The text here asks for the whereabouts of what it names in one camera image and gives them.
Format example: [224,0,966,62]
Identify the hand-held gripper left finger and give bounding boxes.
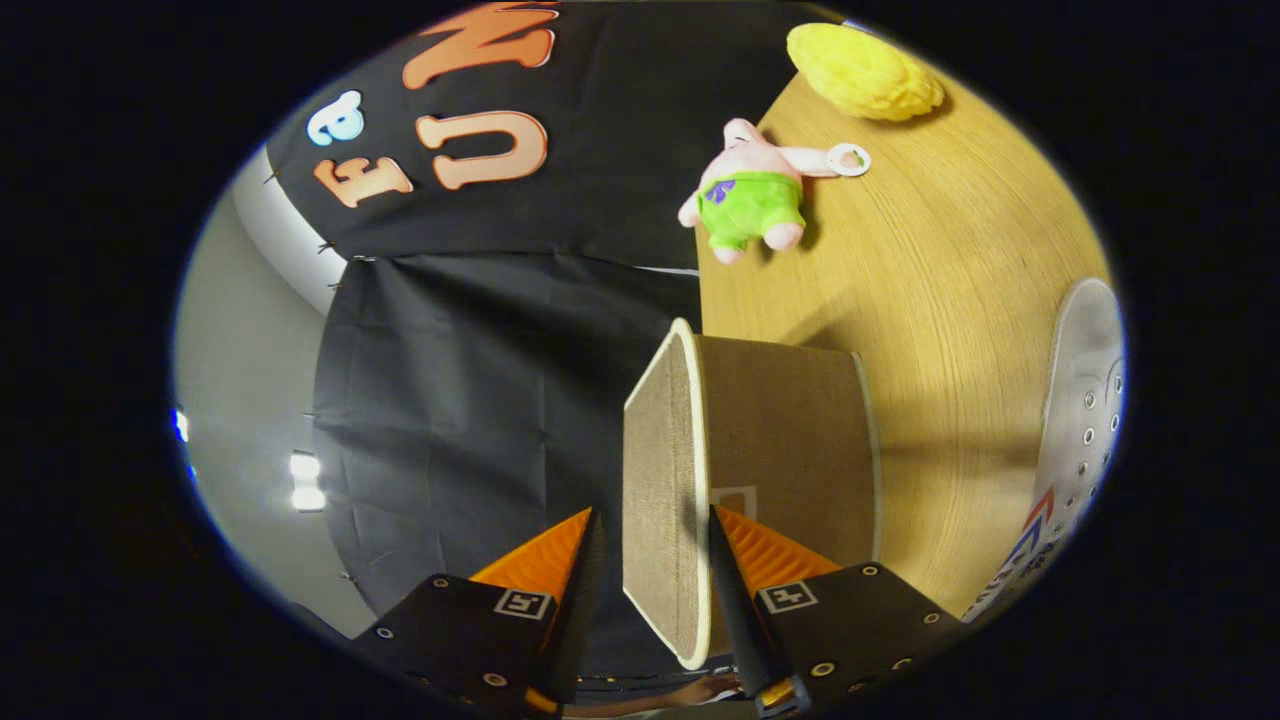
[350,507,606,716]

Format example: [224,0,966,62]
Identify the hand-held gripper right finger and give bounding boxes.
[708,505,966,716]

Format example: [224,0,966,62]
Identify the beige fabric storage box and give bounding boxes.
[622,318,883,671]

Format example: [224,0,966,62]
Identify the white canvas shoe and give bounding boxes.
[960,278,1127,626]

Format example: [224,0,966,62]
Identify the black backdrop cloth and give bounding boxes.
[265,0,851,691]

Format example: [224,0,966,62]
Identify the pink starfish plush toy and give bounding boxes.
[678,118,872,266]

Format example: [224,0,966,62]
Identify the yellow fluffy plush toy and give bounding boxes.
[787,22,945,123]

